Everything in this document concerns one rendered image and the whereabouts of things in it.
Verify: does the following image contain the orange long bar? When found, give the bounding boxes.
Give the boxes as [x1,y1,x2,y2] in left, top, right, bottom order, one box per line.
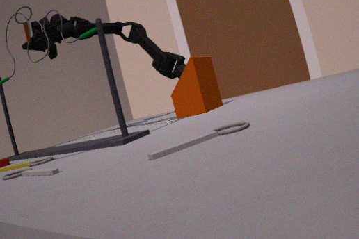
[14,6,32,43]

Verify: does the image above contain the grey loop with straight handle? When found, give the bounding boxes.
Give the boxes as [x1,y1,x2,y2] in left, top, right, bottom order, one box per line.
[2,167,59,180]
[148,121,250,160]

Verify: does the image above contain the grey ring with yellow handle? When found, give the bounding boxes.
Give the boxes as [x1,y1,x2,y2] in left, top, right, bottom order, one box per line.
[0,157,53,172]

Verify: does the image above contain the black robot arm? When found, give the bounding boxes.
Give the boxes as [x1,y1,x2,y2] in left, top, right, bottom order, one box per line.
[39,14,186,79]

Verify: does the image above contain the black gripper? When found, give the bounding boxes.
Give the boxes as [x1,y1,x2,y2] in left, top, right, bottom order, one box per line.
[22,21,63,59]

